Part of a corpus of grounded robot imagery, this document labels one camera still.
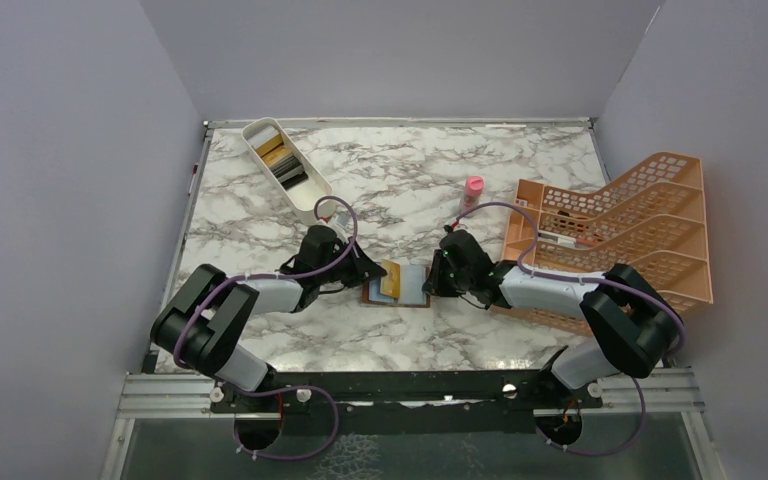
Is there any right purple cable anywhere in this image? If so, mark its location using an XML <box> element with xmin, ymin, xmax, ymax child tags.
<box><xmin>442</xmin><ymin>201</ymin><xmax>687</xmax><ymax>359</ymax></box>

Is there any brown leather card holder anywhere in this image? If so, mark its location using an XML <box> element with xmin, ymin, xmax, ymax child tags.
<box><xmin>361</xmin><ymin>260</ymin><xmax>430</xmax><ymax>308</ymax></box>

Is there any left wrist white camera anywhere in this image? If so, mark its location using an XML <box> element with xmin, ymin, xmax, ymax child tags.
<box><xmin>323</xmin><ymin>212</ymin><xmax>354</xmax><ymax>243</ymax></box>

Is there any pink small bottle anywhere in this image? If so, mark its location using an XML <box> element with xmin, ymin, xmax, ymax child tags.
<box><xmin>459</xmin><ymin>176</ymin><xmax>485</xmax><ymax>215</ymax></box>

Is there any orange plastic file organizer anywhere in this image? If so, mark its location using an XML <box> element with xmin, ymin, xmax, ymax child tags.
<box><xmin>501</xmin><ymin>152</ymin><xmax>713</xmax><ymax>318</ymax></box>

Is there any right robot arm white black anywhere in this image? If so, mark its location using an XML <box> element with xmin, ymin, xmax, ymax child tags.
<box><xmin>423</xmin><ymin>229</ymin><xmax>686</xmax><ymax>407</ymax></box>

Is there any aluminium table frame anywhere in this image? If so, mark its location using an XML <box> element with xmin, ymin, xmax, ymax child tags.
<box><xmin>121</xmin><ymin>118</ymin><xmax>723</xmax><ymax>479</ymax></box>

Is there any white oblong plastic tray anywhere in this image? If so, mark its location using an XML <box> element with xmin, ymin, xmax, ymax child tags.
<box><xmin>242</xmin><ymin>118</ymin><xmax>336</xmax><ymax>226</ymax></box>

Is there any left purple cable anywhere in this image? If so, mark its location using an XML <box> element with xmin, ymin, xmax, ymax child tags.
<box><xmin>171</xmin><ymin>195</ymin><xmax>361</xmax><ymax>462</ymax></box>

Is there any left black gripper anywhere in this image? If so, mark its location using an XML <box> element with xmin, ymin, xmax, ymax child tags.
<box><xmin>317</xmin><ymin>236</ymin><xmax>387</xmax><ymax>288</ymax></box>

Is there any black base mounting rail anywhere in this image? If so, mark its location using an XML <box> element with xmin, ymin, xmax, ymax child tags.
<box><xmin>210</xmin><ymin>368</ymin><xmax>603</xmax><ymax>446</ymax></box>

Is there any purple cable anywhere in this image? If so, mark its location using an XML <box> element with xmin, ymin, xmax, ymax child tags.
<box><xmin>442</xmin><ymin>201</ymin><xmax>687</xmax><ymax>359</ymax></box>
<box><xmin>171</xmin><ymin>195</ymin><xmax>361</xmax><ymax>462</ymax></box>

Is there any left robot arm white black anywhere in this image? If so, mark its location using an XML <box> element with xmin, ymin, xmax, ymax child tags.
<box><xmin>150</xmin><ymin>225</ymin><xmax>386</xmax><ymax>411</ymax></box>

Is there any stack of credit cards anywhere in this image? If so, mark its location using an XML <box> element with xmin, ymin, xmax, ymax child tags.
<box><xmin>247</xmin><ymin>126</ymin><xmax>309</xmax><ymax>190</ymax></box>

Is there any yellow gold credit card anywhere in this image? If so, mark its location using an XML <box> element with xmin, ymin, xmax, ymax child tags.
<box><xmin>379</xmin><ymin>260</ymin><xmax>401</xmax><ymax>299</ymax></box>

